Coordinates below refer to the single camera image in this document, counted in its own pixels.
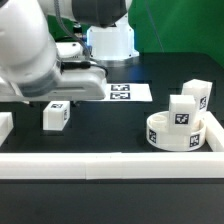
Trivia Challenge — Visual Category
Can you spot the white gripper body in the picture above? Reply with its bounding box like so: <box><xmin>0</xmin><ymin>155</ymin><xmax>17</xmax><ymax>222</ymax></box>
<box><xmin>0</xmin><ymin>64</ymin><xmax>107</xmax><ymax>102</ymax></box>

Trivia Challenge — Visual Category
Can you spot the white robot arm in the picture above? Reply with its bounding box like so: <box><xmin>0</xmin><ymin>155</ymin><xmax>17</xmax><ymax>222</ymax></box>
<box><xmin>0</xmin><ymin>0</ymin><xmax>139</xmax><ymax>102</ymax></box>

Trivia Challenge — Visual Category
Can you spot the white marker sheet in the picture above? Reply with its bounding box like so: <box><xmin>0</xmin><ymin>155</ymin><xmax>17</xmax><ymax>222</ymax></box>
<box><xmin>104</xmin><ymin>83</ymin><xmax>152</xmax><ymax>102</ymax></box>

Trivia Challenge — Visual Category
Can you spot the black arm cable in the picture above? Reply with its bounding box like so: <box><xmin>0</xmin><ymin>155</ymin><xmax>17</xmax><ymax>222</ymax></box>
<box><xmin>53</xmin><ymin>0</ymin><xmax>109</xmax><ymax>76</ymax></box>

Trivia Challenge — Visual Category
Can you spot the white left fence wall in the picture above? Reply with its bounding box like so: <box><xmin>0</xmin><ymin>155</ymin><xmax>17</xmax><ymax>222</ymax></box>
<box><xmin>0</xmin><ymin>112</ymin><xmax>14</xmax><ymax>146</ymax></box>

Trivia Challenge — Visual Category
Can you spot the white fence wall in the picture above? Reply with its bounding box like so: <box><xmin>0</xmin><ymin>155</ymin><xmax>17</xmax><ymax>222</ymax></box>
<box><xmin>0</xmin><ymin>152</ymin><xmax>224</xmax><ymax>180</ymax></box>
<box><xmin>0</xmin><ymin>112</ymin><xmax>14</xmax><ymax>146</ymax></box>
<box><xmin>204</xmin><ymin>111</ymin><xmax>224</xmax><ymax>152</ymax></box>

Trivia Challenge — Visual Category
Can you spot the white right fence wall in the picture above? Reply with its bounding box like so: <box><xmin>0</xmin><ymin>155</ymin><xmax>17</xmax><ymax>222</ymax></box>
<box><xmin>204</xmin><ymin>111</ymin><xmax>224</xmax><ymax>152</ymax></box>

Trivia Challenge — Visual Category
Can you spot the white front fence wall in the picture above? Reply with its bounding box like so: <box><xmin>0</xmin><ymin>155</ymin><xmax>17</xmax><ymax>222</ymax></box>
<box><xmin>0</xmin><ymin>152</ymin><xmax>224</xmax><ymax>180</ymax></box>

